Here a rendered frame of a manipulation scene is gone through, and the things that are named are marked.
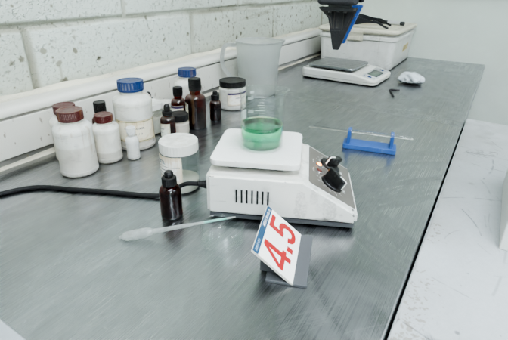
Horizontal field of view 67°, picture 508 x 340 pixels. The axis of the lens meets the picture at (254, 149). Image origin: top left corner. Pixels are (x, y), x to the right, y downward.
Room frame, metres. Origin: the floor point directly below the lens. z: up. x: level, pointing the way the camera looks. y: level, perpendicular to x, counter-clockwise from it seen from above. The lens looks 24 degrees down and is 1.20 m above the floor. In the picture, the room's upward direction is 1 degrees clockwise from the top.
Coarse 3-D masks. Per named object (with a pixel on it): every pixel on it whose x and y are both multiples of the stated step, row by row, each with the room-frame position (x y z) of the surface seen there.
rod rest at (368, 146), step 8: (392, 136) 0.68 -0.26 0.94; (344, 144) 0.70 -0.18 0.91; (352, 144) 0.70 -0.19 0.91; (360, 144) 0.70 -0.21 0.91; (368, 144) 0.70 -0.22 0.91; (376, 144) 0.70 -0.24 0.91; (384, 144) 0.70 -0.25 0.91; (392, 144) 0.67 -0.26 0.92; (376, 152) 0.68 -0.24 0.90; (384, 152) 0.68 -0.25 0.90; (392, 152) 0.67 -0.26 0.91
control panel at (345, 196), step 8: (312, 152) 0.54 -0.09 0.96; (312, 160) 0.51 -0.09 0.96; (320, 160) 0.52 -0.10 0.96; (312, 168) 0.48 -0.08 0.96; (344, 168) 0.54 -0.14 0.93; (312, 176) 0.46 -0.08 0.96; (320, 176) 0.47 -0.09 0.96; (344, 176) 0.51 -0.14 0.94; (320, 184) 0.44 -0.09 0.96; (328, 192) 0.44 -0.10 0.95; (336, 192) 0.45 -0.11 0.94; (344, 192) 0.46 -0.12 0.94; (344, 200) 0.44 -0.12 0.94; (352, 200) 0.45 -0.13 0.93
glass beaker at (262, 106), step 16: (240, 96) 0.49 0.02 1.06; (256, 96) 0.53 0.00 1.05; (272, 96) 0.47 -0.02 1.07; (240, 112) 0.49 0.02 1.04; (256, 112) 0.47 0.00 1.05; (272, 112) 0.47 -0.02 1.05; (240, 128) 0.49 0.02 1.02; (256, 128) 0.47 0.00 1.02; (272, 128) 0.47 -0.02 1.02; (240, 144) 0.49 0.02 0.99; (256, 144) 0.47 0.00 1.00; (272, 144) 0.48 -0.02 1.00
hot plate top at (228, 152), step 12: (228, 132) 0.55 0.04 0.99; (288, 132) 0.55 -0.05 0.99; (228, 144) 0.50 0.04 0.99; (288, 144) 0.51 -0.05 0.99; (300, 144) 0.51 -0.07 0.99; (216, 156) 0.46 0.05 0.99; (228, 156) 0.46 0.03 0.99; (240, 156) 0.46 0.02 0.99; (252, 156) 0.46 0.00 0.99; (264, 156) 0.46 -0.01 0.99; (276, 156) 0.46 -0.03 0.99; (288, 156) 0.46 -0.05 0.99; (300, 156) 0.47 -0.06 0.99; (264, 168) 0.44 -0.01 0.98; (276, 168) 0.44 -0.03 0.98; (288, 168) 0.44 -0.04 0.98
